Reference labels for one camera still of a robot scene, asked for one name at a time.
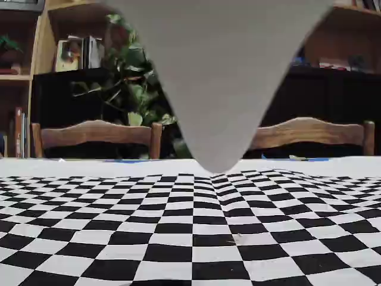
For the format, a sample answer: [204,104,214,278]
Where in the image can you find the grey standing books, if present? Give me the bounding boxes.
[82,35,105,70]

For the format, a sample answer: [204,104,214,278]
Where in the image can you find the checkerboard printed white sheet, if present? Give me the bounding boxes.
[0,157,381,286]

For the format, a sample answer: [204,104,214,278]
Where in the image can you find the light wooden bookshelf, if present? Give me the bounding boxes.
[0,0,381,158]

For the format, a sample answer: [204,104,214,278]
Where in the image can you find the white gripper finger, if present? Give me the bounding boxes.
[101,0,336,174]

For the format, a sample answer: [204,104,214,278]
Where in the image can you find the starry night picture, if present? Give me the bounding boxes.
[290,44,313,68]

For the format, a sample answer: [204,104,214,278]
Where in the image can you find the colourful upright books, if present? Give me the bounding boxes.
[354,0,381,13]

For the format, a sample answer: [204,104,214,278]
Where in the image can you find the green leafy plant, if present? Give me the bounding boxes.
[70,13,193,159]

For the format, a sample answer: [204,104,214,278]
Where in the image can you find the red spine book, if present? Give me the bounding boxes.
[14,106,23,158]

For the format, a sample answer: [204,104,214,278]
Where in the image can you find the black cabinet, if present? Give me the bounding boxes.
[30,64,381,159]

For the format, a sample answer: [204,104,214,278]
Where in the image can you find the pale blue spine book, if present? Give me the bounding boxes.
[22,112,31,158]

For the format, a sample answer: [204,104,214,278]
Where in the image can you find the flat red white books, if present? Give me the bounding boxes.
[318,61,349,72]

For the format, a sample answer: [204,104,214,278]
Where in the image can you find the blue tape strip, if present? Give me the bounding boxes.
[261,153,330,162]
[113,158,163,164]

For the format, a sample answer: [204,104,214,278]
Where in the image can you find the small bonsai model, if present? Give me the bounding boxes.
[0,34,24,75]

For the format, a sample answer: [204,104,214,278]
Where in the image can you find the dark blue small object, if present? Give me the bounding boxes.
[348,55,373,72]

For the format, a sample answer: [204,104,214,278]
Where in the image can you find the dark grey box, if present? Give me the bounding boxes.
[0,0,46,13]

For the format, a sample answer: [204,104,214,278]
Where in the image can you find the cream picture frame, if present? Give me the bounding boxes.
[55,37,83,72]

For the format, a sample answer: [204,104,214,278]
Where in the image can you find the brown wooden chair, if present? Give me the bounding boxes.
[31,119,163,159]
[244,116,376,158]

